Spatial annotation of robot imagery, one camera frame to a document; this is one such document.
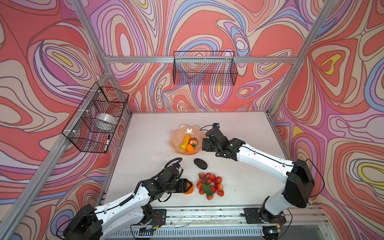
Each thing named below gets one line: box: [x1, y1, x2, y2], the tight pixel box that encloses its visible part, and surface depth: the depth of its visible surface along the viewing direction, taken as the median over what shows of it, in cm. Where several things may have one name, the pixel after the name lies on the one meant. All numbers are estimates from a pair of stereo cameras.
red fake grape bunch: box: [196, 172, 224, 201], surface depth 80 cm
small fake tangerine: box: [186, 143, 195, 153], surface depth 95 cm
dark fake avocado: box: [194, 158, 208, 170], surface depth 91 cm
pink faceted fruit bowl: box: [169, 125, 205, 156], surface depth 100 cm
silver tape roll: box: [95, 113, 117, 126], surface depth 75 cm
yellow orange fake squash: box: [180, 134, 192, 150], surface depth 100 cm
